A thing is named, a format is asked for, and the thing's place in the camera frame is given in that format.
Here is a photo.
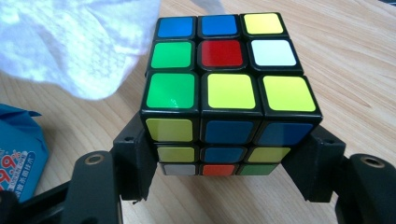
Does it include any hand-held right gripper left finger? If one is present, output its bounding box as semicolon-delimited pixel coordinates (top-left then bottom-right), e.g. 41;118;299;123
112;111;158;202

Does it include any multicoloured puzzle cube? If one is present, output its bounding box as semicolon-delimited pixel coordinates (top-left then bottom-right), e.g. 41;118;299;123
139;12;324;176

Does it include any white wet wipe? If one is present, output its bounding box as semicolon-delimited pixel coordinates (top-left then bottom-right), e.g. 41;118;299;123
0;0;162;101

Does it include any blue wet wipe packet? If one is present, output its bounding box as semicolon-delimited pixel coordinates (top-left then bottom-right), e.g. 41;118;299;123
0;103;50;203

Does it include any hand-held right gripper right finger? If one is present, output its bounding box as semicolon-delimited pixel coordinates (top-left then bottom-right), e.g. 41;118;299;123
281;124;347;203

